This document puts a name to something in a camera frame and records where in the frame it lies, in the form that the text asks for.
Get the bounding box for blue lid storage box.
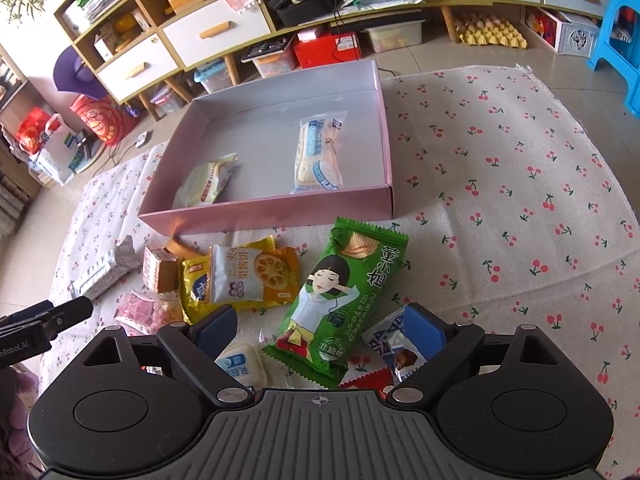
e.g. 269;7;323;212
194;57;235;95

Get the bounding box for green chip packet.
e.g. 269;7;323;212
261;216;410;389

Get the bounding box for black cable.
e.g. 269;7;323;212
320;0;398;79

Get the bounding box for person's fuzzy clothing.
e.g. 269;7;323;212
0;365;43;480

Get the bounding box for small white blue packet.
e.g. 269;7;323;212
215;330;275;391

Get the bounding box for small clear storage box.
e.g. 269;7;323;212
150;82;186;116

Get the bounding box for clear storage box yellow contents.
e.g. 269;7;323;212
361;22;423;54

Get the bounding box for silver snack packet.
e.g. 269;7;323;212
70;235;141;301

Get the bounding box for red shiny bag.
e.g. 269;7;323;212
14;106;53;156

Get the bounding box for pink snack packet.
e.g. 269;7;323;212
114;287;186;336

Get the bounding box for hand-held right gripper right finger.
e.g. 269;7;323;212
385;302;558;408

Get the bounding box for wooden side shelf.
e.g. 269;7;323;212
0;45;31;126

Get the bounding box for brown wafer packet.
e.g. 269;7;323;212
142;245;181;295

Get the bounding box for blue plastic stool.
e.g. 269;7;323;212
586;0;640;96

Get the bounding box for red patterned bag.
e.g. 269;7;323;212
70;94;138;147

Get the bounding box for orange snack packet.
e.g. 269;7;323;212
165;236;211;258

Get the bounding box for pink cardboard box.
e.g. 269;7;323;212
137;58;396;237

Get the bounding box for white plastic bag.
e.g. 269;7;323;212
29;115;93;186

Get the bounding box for purple hat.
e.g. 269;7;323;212
52;45;108;98

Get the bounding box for orange white biscuit packet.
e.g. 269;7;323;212
206;235;301;306

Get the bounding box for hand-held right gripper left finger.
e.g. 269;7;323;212
82;305;258;408

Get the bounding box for cherry print cloth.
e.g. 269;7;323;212
37;62;640;480

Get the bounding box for red white snack packet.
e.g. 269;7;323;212
339;355;401;393

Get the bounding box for silver blue chocolate packet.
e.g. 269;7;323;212
361;306;432;386

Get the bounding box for black flat device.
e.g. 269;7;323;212
241;35;296;63

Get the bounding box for yellow egg tray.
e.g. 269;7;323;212
452;12;529;51

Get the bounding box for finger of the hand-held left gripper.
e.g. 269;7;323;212
46;296;94;336
0;300;53;330

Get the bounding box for grey curtain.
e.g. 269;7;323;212
0;160;41;241

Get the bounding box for yellow white snack packet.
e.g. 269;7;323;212
172;153;238;209

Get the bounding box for white plastic crate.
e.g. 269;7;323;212
552;12;601;58

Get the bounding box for red toy box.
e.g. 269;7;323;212
522;7;563;51

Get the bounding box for long white blue bread packet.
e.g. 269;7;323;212
290;110;348;195

